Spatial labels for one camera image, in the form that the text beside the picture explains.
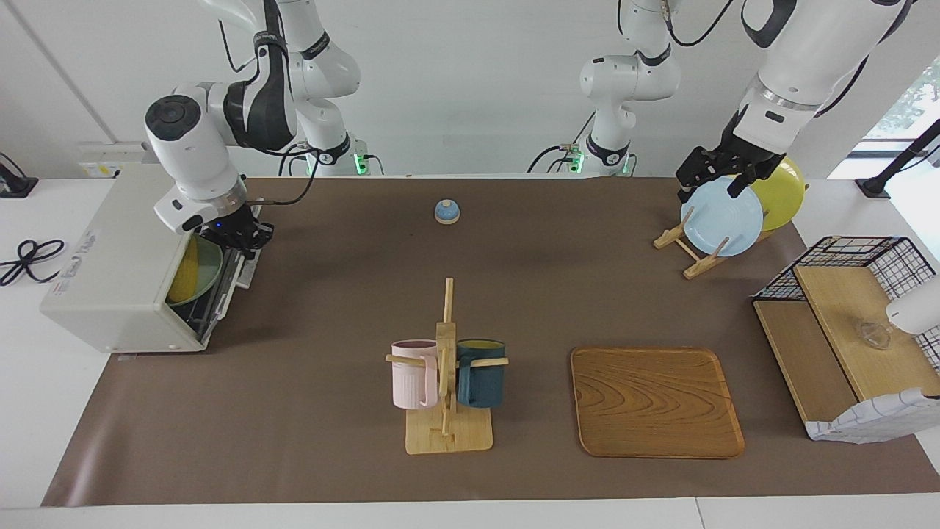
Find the small blue round bell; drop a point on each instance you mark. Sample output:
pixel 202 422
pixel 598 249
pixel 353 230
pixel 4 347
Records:
pixel 446 211

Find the wooden plate rack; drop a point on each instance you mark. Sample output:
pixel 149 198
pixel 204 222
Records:
pixel 698 268

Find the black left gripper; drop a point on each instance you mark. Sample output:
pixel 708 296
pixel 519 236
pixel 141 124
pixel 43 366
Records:
pixel 723 163

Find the dark blue mug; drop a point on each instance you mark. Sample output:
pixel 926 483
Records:
pixel 485 382

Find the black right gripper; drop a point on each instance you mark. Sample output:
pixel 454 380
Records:
pixel 231 226

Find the yellow plate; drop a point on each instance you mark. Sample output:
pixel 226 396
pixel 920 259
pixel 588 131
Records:
pixel 782 195

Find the clear glass cup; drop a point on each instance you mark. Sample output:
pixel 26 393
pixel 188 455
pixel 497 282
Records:
pixel 874 336

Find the white rounded device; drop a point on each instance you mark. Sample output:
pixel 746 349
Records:
pixel 918 308

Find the pink mug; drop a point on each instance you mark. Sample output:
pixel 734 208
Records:
pixel 407 378

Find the white toaster oven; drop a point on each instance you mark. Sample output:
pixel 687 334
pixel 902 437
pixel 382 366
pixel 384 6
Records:
pixel 110 257

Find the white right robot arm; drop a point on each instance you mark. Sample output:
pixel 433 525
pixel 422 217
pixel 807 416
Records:
pixel 191 147

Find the brown wooden tray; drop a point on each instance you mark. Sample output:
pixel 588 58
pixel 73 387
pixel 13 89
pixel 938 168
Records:
pixel 653 404

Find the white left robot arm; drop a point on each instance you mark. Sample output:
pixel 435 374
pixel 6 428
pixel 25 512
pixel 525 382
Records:
pixel 808 59

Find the black angled stand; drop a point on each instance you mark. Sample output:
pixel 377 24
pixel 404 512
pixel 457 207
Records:
pixel 874 187

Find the wooden mug tree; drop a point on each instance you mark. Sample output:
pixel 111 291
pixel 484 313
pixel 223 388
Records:
pixel 448 433

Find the brown table mat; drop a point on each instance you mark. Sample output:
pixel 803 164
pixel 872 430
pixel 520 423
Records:
pixel 330 308

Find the white wall socket box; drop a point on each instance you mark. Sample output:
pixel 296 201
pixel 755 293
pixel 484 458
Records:
pixel 110 156

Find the black clamp stand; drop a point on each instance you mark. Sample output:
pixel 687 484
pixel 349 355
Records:
pixel 15 187

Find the pale green plate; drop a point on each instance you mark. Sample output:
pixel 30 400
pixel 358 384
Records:
pixel 209 268

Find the white checked cloth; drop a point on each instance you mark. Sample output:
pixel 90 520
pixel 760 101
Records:
pixel 881 419

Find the light blue plate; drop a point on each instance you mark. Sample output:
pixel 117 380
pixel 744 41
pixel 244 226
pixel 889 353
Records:
pixel 723 220

